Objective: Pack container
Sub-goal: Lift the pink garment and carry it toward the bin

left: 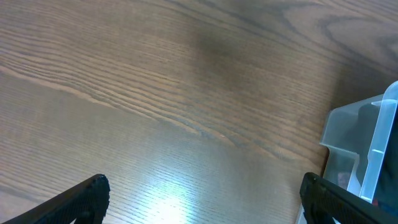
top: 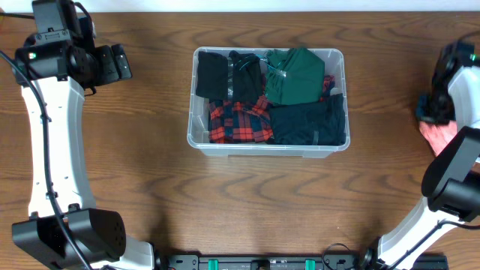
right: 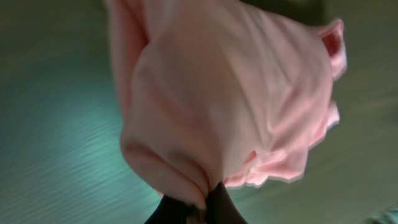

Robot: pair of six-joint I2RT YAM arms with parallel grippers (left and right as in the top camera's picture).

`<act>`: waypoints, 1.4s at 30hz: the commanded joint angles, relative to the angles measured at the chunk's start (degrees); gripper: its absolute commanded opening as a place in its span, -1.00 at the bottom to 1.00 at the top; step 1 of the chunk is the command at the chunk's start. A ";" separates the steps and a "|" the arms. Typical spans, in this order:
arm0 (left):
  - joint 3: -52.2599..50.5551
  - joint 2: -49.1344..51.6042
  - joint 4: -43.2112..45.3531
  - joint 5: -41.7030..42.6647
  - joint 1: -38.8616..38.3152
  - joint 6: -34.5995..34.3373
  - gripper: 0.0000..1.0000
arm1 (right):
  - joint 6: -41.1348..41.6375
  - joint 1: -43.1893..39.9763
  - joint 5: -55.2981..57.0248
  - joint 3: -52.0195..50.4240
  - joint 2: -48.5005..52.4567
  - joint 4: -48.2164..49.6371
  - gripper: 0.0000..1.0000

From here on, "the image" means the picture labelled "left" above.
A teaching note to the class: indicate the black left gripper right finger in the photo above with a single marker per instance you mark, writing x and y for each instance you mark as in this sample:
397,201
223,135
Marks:
325,202

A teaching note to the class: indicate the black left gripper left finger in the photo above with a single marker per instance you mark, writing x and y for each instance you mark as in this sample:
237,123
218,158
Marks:
86,202

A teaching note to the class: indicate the black garment with tape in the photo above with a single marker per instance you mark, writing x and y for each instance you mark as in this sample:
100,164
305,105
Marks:
385,196

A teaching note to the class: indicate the clear plastic storage bin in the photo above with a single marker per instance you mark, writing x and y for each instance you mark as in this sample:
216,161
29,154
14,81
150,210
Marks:
344,166

